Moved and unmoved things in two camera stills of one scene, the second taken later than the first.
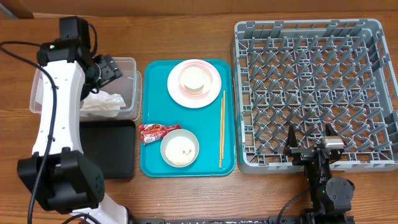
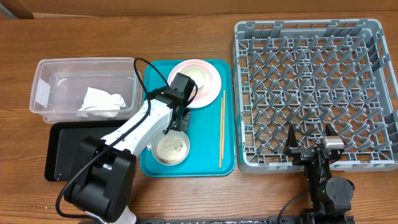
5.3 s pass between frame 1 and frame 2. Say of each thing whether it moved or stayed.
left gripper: moved
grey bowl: moved
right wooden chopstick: stayed
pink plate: stayed
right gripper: stayed
